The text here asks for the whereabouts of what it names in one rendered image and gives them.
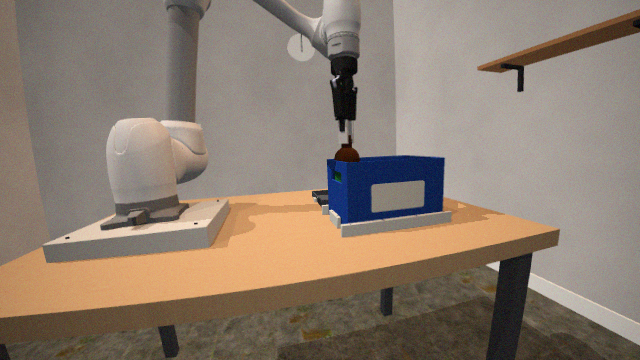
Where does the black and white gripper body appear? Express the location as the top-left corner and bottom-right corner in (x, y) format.
(331, 56), (358, 92)

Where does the blue plastic crate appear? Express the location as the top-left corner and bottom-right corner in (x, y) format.
(328, 155), (445, 224)

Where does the brown bottle with green label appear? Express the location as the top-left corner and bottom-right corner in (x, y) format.
(334, 135), (360, 182)

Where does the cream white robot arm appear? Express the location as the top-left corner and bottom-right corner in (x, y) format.
(100, 0), (361, 231)

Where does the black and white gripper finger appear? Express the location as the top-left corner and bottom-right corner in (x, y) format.
(330, 75), (350, 144)
(347, 80), (358, 143)

